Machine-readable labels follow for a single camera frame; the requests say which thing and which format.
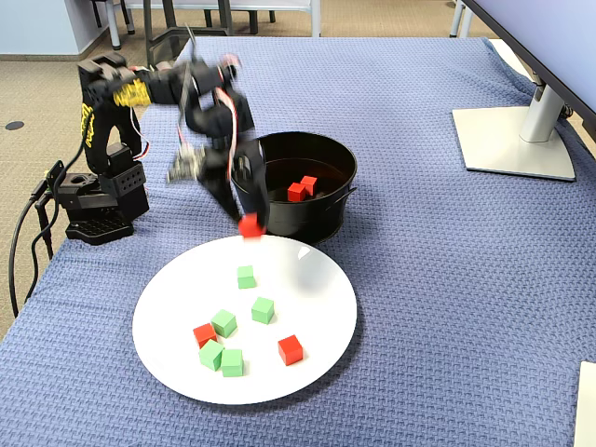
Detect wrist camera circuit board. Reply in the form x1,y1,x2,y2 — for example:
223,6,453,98
166,143,206,183

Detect black chair legs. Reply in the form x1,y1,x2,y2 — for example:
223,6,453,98
90,0,137,34
202,7,277,35

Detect white round plate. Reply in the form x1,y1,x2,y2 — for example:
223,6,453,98
131,234,359,406

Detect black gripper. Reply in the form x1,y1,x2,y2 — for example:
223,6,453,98
183,91,272,230

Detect light grey table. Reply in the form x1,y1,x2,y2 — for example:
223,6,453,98
105,0,323,50

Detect dark grey metal frame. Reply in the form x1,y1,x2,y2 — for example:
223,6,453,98
142,0,234,78

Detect grey metal legs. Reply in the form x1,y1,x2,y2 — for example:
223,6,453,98
448,0,475,38

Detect long black base cable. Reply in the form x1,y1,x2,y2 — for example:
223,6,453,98
6,185,43,320

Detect silver monitor stand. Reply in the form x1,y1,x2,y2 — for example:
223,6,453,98
452,69,578,183

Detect short black base cable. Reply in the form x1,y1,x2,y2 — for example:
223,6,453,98
25,195,55,302

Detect thin black camera cable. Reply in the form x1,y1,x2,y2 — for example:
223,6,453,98
46,129,92,187

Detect white flat object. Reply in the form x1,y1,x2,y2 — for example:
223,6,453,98
575,360,596,447

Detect black metal bucket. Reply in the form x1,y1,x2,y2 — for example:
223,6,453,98
227,130,359,246

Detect computer monitor screen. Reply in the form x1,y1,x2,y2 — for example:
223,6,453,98
463,0,596,115

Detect blue woven table cloth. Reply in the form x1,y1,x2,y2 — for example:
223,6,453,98
0,35,596,447

